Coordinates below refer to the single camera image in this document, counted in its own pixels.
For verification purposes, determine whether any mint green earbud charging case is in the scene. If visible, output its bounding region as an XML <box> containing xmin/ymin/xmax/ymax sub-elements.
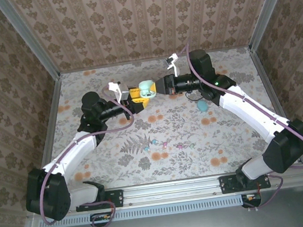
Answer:
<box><xmin>137</xmin><ymin>79</ymin><xmax>158</xmax><ymax>101</ymax></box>

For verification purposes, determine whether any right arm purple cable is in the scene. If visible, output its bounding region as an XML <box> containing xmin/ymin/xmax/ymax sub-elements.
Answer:
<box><xmin>175</xmin><ymin>28</ymin><xmax>303</xmax><ymax>220</ymax></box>

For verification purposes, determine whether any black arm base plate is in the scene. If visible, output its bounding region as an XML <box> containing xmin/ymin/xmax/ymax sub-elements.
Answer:
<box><xmin>218</xmin><ymin>170</ymin><xmax>272</xmax><ymax>195</ymax></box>
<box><xmin>74</xmin><ymin>188</ymin><xmax>125</xmax><ymax>213</ymax></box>

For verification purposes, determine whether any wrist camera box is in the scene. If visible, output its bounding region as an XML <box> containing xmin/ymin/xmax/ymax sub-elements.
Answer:
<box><xmin>164</xmin><ymin>53</ymin><xmax>182</xmax><ymax>77</ymax></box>
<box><xmin>107</xmin><ymin>79</ymin><xmax>132</xmax><ymax>104</ymax></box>

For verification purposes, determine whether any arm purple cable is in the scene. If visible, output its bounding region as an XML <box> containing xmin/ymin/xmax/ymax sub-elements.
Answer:
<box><xmin>175</xmin><ymin>28</ymin><xmax>303</xmax><ymax>220</ymax></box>
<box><xmin>26</xmin><ymin>82</ymin><xmax>148</xmax><ymax>227</ymax></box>

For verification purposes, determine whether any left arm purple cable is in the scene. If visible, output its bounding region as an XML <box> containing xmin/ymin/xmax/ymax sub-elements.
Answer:
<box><xmin>26</xmin><ymin>82</ymin><xmax>148</xmax><ymax>227</ymax></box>

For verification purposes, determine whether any aluminium frame post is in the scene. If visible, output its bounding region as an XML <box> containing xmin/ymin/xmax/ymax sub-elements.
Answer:
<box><xmin>0</xmin><ymin>0</ymin><xmax>61</xmax><ymax>86</ymax></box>
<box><xmin>242</xmin><ymin>0</ymin><xmax>303</xmax><ymax>52</ymax></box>

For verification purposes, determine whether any wire connector cluster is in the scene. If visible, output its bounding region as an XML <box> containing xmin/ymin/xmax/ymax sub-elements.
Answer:
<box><xmin>89</xmin><ymin>211</ymin><xmax>113</xmax><ymax>224</ymax></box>
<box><xmin>240</xmin><ymin>192</ymin><xmax>263</xmax><ymax>208</ymax></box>

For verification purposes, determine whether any aluminium side rail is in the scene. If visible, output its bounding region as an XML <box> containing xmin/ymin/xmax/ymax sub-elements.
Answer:
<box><xmin>248</xmin><ymin>43</ymin><xmax>303</xmax><ymax>169</ymax></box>
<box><xmin>22</xmin><ymin>73</ymin><xmax>77</xmax><ymax>199</ymax></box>

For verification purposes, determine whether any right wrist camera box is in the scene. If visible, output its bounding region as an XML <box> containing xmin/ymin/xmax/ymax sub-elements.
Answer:
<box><xmin>164</xmin><ymin>53</ymin><xmax>182</xmax><ymax>77</ymax></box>

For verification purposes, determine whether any long aluminium mounting rail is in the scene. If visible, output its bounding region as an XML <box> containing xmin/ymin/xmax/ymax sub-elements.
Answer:
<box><xmin>26</xmin><ymin>163</ymin><xmax>303</xmax><ymax>218</ymax></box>

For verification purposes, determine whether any blue earbud charging case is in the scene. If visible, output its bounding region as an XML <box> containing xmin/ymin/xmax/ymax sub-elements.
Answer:
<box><xmin>196</xmin><ymin>99</ymin><xmax>209</xmax><ymax>113</ymax></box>

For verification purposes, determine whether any grey slotted cable duct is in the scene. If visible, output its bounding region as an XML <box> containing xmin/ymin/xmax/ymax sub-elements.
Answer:
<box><xmin>38</xmin><ymin>194</ymin><xmax>244</xmax><ymax>227</ymax></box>

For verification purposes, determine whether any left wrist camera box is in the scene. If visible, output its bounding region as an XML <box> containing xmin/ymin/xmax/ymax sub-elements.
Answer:
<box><xmin>107</xmin><ymin>79</ymin><xmax>132</xmax><ymax>104</ymax></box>

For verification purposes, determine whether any floral patterned tablecloth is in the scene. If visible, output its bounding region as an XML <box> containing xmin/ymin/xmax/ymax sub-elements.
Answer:
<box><xmin>32</xmin><ymin>42</ymin><xmax>302</xmax><ymax>197</ymax></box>

